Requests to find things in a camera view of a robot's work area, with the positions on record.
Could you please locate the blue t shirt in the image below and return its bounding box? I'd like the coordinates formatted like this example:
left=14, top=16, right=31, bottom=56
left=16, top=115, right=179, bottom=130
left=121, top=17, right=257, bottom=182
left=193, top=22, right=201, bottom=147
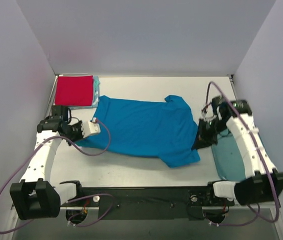
left=77, top=95, right=200, bottom=168

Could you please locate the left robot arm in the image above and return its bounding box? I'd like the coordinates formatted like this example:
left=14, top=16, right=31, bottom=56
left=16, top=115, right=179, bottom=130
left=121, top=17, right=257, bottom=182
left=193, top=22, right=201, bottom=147
left=9, top=105, right=85, bottom=220

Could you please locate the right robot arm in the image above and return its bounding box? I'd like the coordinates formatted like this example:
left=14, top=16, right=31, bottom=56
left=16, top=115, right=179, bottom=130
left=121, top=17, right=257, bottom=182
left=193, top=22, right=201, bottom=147
left=192, top=96, right=283, bottom=206

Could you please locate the translucent blue plastic bin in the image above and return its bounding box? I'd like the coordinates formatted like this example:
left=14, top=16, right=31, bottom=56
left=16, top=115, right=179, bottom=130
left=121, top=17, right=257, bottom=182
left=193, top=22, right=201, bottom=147
left=211, top=130, right=247, bottom=182

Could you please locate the folded red t shirt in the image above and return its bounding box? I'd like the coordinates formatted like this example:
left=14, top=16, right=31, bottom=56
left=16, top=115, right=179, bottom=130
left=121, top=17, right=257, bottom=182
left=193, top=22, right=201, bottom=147
left=54, top=75, right=94, bottom=107

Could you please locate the folded light teal t shirt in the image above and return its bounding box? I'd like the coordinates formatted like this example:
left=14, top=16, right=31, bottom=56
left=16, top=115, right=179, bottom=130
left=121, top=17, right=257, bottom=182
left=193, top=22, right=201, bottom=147
left=70, top=75, right=100, bottom=110

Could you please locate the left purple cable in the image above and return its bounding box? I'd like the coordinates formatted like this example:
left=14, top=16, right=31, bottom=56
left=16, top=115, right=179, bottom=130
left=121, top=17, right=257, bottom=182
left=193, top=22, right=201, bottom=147
left=0, top=118, right=112, bottom=235

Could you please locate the purple cable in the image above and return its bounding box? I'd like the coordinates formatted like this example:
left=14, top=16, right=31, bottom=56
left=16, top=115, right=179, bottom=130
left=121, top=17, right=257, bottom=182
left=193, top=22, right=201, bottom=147
left=203, top=81, right=281, bottom=223
left=0, top=118, right=112, bottom=235

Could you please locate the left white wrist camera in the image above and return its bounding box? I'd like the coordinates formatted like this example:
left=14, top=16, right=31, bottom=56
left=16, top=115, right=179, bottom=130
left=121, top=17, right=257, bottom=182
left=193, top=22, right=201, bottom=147
left=81, top=117, right=101, bottom=138

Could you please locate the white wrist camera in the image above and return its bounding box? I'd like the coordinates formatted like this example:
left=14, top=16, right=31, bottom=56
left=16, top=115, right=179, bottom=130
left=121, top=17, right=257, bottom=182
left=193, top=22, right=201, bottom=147
left=199, top=103, right=218, bottom=122
left=81, top=117, right=101, bottom=138

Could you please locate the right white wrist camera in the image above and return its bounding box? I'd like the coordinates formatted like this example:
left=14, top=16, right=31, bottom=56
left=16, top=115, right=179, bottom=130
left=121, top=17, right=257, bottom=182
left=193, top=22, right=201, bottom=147
left=199, top=103, right=218, bottom=122

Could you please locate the aluminium frame rail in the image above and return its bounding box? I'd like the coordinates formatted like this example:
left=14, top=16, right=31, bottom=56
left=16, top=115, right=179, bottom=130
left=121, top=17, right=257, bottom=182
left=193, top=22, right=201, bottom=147
left=10, top=199, right=100, bottom=213

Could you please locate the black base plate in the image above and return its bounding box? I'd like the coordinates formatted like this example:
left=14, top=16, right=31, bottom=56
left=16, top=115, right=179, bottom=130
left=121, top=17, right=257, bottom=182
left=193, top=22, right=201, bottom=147
left=62, top=186, right=235, bottom=226

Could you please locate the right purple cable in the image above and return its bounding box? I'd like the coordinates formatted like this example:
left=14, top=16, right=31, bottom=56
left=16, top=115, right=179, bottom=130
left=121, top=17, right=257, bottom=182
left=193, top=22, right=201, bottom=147
left=203, top=81, right=281, bottom=223

